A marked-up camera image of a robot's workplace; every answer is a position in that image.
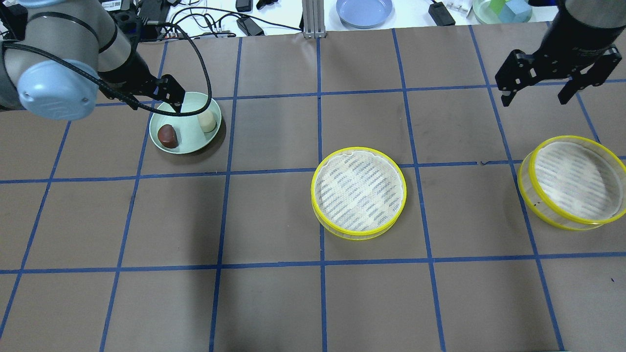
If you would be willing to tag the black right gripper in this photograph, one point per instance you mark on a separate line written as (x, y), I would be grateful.
(573, 30)

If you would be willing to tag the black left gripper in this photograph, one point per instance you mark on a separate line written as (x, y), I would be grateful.
(126, 72)

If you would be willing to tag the white steamed bun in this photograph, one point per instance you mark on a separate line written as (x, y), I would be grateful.
(207, 121)

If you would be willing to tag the yellow bamboo steamer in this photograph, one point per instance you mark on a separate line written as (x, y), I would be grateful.
(573, 183)
(358, 193)

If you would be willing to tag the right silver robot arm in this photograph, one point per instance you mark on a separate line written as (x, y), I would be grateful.
(600, 13)

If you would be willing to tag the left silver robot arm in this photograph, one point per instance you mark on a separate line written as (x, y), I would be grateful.
(73, 49)

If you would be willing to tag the brown steamed bun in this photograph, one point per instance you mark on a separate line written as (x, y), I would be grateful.
(167, 136)

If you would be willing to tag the light green plate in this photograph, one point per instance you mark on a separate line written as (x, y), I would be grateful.
(189, 131)

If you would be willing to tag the green bowl with blocks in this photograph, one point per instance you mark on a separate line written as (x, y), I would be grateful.
(502, 11)

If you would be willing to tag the black power adapter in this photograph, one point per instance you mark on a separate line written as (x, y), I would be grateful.
(440, 15)

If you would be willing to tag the blue plate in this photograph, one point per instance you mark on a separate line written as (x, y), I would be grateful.
(363, 14)

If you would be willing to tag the aluminium frame post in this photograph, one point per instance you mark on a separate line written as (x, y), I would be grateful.
(313, 19)

